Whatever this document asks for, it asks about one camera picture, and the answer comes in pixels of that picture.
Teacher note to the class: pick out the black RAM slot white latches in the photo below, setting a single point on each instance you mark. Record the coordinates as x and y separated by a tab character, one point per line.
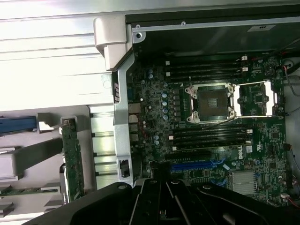
211	147
206	60
211	134
206	72

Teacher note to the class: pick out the blue plastic part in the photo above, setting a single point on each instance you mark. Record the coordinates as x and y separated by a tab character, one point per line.
16	125

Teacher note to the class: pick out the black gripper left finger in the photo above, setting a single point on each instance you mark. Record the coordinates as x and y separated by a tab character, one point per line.
150	199

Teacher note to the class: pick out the blue expansion slot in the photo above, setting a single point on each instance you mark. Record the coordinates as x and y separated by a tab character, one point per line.
197	166

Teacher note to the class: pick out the green GPU card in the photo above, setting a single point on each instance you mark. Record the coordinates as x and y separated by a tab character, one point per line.
72	159

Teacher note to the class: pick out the open black PC case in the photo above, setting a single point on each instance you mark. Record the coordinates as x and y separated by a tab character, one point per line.
122	131

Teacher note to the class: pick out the CPU socket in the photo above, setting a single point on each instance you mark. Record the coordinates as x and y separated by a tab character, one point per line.
212	102

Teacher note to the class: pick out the grey parts rack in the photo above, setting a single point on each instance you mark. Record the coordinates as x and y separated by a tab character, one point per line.
77	110

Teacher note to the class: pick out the thin metal locking lever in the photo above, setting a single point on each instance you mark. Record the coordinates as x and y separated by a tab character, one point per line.
191	82

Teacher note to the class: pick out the green motherboard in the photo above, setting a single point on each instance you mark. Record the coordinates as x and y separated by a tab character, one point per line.
150	98

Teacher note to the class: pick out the silver rear port block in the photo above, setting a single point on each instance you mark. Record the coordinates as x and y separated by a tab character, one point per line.
134	126

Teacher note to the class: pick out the silver socket cover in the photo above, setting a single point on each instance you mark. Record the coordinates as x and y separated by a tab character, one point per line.
239	103

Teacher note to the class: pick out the green RAM stick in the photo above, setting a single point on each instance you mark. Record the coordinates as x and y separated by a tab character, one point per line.
23	191

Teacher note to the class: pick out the black power supply shroud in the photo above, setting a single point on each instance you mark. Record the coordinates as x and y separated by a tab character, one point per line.
187	39

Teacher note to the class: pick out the black expansion slot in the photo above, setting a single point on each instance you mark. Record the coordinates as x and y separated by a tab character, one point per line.
187	156

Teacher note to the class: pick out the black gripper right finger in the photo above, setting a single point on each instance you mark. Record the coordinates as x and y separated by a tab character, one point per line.
180	201

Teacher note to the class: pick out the silver finned chipset heatsink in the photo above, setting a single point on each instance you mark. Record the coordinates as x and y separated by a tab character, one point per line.
243	182

